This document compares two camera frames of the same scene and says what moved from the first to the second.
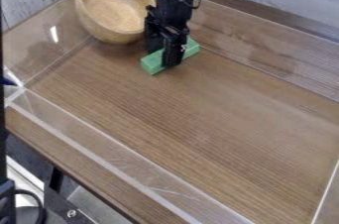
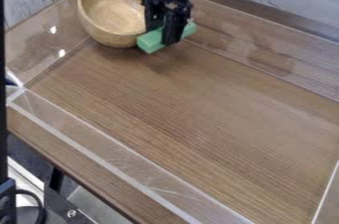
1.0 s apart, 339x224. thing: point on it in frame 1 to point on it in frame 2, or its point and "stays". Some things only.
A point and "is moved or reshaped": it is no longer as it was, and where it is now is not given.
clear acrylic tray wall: x=226 y=140 stays
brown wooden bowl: x=111 y=1 stays
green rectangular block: x=153 y=60 is moved or reshaped
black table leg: x=56 y=179 stays
